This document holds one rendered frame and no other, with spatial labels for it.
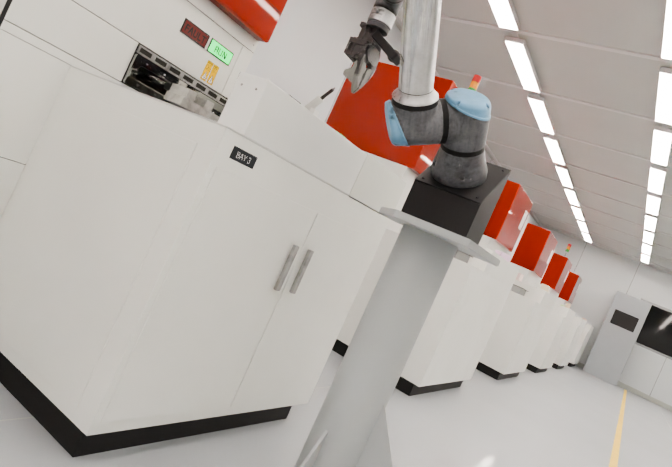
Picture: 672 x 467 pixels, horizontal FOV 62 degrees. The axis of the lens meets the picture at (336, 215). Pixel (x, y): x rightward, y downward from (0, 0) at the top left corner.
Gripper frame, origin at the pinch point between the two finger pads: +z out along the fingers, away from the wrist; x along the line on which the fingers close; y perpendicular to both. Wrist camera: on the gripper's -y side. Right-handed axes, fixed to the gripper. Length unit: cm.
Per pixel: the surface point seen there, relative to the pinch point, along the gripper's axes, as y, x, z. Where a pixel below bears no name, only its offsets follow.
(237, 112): 0.7, 40.0, 24.2
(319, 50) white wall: 207, -234, -89
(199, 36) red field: 58, 11, 1
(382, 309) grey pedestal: -35, -1, 54
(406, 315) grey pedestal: -41, -3, 53
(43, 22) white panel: 58, 57, 22
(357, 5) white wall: 207, -256, -144
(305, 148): -4.0, 16.3, 23.6
